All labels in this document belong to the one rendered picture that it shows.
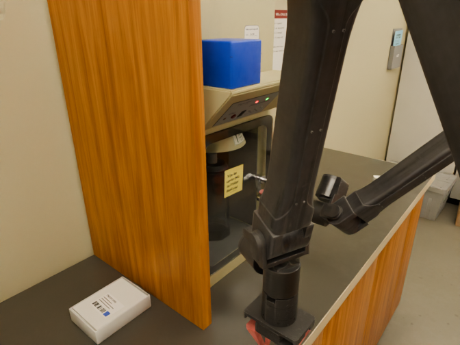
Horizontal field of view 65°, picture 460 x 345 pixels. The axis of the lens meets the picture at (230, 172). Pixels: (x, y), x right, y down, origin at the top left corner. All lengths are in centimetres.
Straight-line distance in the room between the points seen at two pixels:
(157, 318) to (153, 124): 50
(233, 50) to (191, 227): 38
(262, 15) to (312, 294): 75
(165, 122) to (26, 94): 45
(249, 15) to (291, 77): 56
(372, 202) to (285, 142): 46
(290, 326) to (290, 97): 37
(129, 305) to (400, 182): 70
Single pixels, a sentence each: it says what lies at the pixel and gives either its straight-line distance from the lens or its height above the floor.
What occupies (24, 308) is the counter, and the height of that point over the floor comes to 94.
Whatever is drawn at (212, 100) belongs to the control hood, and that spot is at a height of 149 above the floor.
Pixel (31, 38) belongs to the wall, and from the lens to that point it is 108.
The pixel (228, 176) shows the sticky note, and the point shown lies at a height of 126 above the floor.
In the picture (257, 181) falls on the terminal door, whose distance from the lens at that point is 105.
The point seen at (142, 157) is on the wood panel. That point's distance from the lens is 85.
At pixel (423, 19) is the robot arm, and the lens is 28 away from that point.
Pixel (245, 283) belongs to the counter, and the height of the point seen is 94.
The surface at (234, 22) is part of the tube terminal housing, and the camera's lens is 89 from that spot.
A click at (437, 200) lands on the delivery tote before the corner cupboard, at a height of 21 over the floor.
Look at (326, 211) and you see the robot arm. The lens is 87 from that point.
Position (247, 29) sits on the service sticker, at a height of 162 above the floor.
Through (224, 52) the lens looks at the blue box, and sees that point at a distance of 73.
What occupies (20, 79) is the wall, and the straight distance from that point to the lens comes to 107.
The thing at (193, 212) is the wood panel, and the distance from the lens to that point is 77.
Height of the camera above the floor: 164
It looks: 23 degrees down
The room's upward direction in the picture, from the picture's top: straight up
